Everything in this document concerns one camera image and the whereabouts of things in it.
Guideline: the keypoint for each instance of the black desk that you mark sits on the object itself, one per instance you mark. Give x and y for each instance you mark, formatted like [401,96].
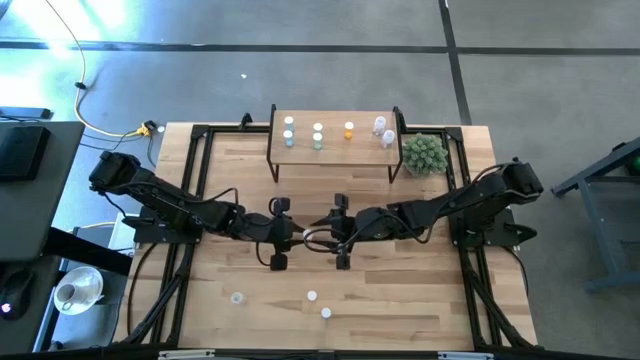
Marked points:
[85,250]

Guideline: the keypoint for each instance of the clear bottle grey pills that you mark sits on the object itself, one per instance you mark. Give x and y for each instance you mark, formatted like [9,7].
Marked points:
[379,125]

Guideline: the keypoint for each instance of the clear bottle pink pills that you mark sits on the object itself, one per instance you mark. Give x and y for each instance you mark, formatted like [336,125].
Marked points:
[387,137]

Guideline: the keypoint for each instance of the dark flat device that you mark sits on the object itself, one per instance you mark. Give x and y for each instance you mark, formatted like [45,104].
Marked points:
[25,113]

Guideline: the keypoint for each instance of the white cap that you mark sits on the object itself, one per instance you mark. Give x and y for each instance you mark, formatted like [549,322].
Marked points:
[311,295]

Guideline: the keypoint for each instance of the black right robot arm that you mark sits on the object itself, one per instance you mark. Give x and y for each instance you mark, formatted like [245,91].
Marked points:
[475,197]

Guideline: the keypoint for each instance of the black computer mouse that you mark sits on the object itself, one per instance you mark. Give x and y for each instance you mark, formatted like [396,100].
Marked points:
[17,292]

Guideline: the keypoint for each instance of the black rectangular device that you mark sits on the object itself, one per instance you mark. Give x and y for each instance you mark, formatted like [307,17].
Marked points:
[20,152]

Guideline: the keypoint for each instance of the black metal table frame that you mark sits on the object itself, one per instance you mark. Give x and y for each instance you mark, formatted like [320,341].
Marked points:
[225,129]

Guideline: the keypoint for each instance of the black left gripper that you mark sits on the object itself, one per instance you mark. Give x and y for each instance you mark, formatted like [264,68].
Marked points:
[277,232]

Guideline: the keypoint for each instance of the blue-grey metal cart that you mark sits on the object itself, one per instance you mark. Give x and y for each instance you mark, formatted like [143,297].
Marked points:
[600,167]

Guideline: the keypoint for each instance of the wooden shelf with black legs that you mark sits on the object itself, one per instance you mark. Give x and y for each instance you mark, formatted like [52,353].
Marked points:
[335,155]

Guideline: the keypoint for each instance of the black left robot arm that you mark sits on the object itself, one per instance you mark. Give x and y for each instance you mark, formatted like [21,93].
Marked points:
[165,200]

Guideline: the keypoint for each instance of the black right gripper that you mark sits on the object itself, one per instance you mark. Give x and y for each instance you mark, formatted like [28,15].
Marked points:
[350,227]

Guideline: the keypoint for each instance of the silver metal bracket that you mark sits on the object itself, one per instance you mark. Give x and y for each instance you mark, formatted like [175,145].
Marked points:
[186,355]
[465,356]

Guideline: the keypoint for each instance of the potted green succulent plant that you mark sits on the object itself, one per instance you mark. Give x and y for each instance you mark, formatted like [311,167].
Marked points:
[425,155]

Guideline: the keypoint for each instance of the white cup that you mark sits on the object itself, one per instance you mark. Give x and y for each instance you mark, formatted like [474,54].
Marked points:
[65,296]

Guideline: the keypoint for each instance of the grey desk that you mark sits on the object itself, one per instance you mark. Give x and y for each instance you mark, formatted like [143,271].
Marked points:
[50,210]

